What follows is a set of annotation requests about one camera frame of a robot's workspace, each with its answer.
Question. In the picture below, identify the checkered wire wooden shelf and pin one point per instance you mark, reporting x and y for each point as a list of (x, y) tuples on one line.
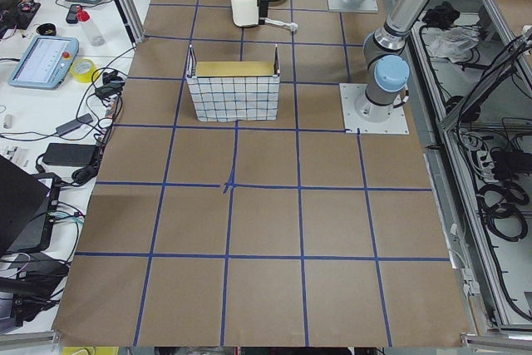
[(235, 90)]

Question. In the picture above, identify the clear bottle red cap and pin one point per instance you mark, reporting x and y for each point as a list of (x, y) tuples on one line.
[(89, 27)]

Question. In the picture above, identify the black phone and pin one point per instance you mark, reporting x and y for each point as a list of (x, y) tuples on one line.
[(71, 17)]

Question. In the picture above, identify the yellow tape roll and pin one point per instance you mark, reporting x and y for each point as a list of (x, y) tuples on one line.
[(83, 70)]

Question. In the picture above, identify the black laptop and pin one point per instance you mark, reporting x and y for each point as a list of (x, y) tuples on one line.
[(27, 204)]

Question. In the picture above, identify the near blue teach pendant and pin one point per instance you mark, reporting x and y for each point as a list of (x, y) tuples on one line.
[(45, 63)]

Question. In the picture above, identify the white two-slot toaster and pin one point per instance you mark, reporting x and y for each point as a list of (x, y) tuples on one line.
[(245, 12)]

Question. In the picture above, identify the black power adapter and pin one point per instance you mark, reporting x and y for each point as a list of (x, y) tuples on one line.
[(69, 154)]

